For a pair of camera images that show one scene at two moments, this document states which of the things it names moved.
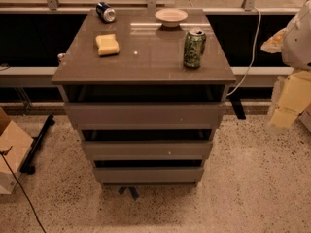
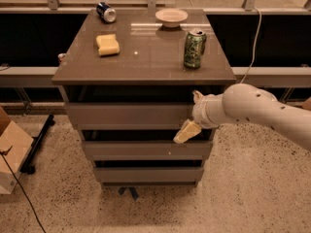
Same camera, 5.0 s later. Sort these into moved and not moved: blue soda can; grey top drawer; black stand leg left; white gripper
Moved: white gripper
Not moved: blue soda can; black stand leg left; grey top drawer
